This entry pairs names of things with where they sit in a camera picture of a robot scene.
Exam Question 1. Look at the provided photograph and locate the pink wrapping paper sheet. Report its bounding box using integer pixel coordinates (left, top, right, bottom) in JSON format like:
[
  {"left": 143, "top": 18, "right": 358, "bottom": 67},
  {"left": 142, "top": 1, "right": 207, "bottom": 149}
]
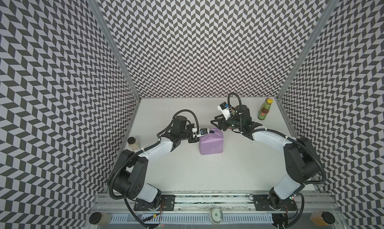
[{"left": 199, "top": 127, "right": 224, "bottom": 155}]

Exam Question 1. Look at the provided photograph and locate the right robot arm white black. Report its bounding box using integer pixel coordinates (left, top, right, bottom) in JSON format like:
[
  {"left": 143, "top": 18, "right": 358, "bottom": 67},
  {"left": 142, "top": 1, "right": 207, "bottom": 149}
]
[{"left": 211, "top": 102, "right": 327, "bottom": 211}]

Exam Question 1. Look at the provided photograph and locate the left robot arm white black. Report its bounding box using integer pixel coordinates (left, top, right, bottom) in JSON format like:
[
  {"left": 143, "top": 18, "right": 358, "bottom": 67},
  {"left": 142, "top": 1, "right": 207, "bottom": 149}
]
[{"left": 108, "top": 115, "right": 207, "bottom": 208}]

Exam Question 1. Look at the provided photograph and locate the green sauce bottle yellow cap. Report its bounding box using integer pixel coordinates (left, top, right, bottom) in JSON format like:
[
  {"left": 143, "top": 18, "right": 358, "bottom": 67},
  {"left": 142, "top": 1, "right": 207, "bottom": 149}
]
[{"left": 258, "top": 98, "right": 274, "bottom": 120}]

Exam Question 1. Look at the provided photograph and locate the small jar black lid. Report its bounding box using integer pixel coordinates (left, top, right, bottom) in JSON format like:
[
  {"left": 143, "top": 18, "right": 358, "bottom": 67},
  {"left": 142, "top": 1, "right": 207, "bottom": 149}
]
[{"left": 127, "top": 137, "right": 141, "bottom": 151}]

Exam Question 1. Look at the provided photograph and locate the round white button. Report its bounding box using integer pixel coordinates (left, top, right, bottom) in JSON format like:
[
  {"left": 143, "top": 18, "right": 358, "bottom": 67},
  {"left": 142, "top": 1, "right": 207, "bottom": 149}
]
[{"left": 209, "top": 208, "right": 224, "bottom": 225}]

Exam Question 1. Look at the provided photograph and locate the left corner jar black lid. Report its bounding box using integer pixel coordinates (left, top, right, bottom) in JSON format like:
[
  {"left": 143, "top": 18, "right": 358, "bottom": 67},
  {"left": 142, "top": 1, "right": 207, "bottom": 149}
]
[{"left": 89, "top": 212, "right": 112, "bottom": 226}]

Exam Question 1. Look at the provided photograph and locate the corner jar black lid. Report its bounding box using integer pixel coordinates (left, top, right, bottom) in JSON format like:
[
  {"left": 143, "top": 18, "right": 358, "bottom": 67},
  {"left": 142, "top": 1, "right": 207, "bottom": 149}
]
[
  {"left": 310, "top": 211, "right": 336, "bottom": 227},
  {"left": 89, "top": 212, "right": 112, "bottom": 226}
]

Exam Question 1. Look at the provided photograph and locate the right corner jar black lid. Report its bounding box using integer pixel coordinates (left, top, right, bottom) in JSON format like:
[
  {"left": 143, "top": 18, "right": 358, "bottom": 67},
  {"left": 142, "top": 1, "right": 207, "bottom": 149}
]
[{"left": 310, "top": 211, "right": 336, "bottom": 227}]

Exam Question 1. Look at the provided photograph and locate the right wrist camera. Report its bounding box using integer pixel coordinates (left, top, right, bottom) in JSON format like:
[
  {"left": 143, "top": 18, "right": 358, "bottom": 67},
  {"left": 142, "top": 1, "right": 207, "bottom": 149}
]
[{"left": 217, "top": 102, "right": 233, "bottom": 120}]

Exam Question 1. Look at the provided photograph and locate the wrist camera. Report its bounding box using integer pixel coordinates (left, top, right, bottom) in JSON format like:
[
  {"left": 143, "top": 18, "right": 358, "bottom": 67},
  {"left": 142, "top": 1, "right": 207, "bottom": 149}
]
[
  {"left": 192, "top": 128, "right": 209, "bottom": 137},
  {"left": 217, "top": 102, "right": 233, "bottom": 120}
]

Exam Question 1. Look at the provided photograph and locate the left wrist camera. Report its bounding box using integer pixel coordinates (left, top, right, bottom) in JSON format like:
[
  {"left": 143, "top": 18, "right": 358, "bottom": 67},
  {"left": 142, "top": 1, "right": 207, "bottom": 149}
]
[{"left": 192, "top": 128, "right": 209, "bottom": 137}]

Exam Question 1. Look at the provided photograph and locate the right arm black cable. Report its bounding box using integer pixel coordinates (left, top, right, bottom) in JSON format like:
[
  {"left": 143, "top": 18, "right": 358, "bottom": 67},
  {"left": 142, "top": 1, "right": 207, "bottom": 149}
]
[{"left": 254, "top": 128, "right": 328, "bottom": 186}]

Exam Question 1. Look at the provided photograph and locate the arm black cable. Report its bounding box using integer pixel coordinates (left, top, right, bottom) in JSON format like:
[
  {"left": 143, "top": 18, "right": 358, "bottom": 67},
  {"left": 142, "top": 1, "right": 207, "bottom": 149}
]
[
  {"left": 254, "top": 128, "right": 328, "bottom": 186},
  {"left": 123, "top": 197, "right": 160, "bottom": 229}
]

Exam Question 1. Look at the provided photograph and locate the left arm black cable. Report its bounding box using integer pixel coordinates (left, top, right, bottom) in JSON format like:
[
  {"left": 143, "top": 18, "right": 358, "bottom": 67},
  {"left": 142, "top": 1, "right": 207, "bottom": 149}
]
[{"left": 123, "top": 197, "right": 160, "bottom": 229}]

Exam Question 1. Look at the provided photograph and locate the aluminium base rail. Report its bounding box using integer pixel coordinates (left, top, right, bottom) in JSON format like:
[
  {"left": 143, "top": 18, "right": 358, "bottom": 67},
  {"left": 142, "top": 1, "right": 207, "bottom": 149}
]
[{"left": 91, "top": 191, "right": 341, "bottom": 213}]

